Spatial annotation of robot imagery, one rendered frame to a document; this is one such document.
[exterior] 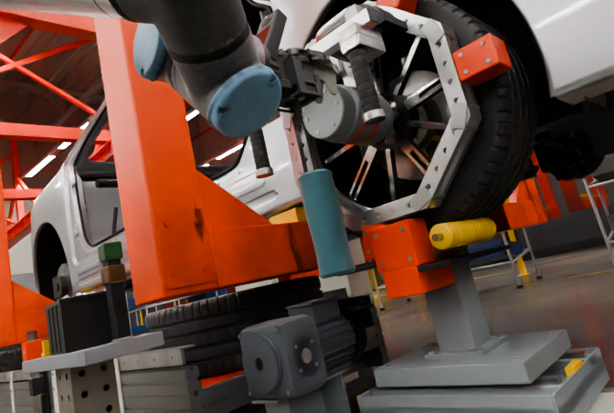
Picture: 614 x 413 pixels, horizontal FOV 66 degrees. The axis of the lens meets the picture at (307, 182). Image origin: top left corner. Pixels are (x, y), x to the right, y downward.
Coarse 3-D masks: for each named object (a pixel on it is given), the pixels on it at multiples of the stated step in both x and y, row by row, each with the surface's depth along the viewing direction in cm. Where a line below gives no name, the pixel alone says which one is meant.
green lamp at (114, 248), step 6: (102, 246) 101; (108, 246) 101; (114, 246) 102; (120, 246) 103; (102, 252) 101; (108, 252) 101; (114, 252) 102; (120, 252) 102; (102, 258) 101; (108, 258) 100; (114, 258) 101; (120, 258) 102
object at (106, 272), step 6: (114, 264) 101; (120, 264) 102; (102, 270) 101; (108, 270) 100; (114, 270) 100; (120, 270) 101; (102, 276) 101; (108, 276) 99; (114, 276) 100; (120, 276) 101; (102, 282) 101; (108, 282) 99; (114, 282) 100
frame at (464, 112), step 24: (408, 24) 109; (432, 24) 104; (432, 48) 105; (456, 48) 105; (456, 72) 101; (456, 96) 101; (288, 120) 137; (456, 120) 101; (480, 120) 103; (288, 144) 137; (456, 144) 101; (312, 168) 136; (432, 168) 105; (456, 168) 106; (432, 192) 105; (360, 216) 119; (384, 216) 114; (408, 216) 115
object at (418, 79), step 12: (420, 72) 135; (432, 72) 132; (396, 84) 141; (408, 84) 138; (420, 84) 135; (408, 96) 138; (444, 96) 130; (420, 108) 130; (432, 108) 132; (444, 108) 130; (420, 120) 130; (432, 120) 131; (444, 120) 130; (396, 132) 136; (420, 132) 130; (432, 132) 131; (420, 144) 132; (432, 144) 133; (396, 156) 141; (432, 156) 133; (384, 168) 144; (408, 168) 138
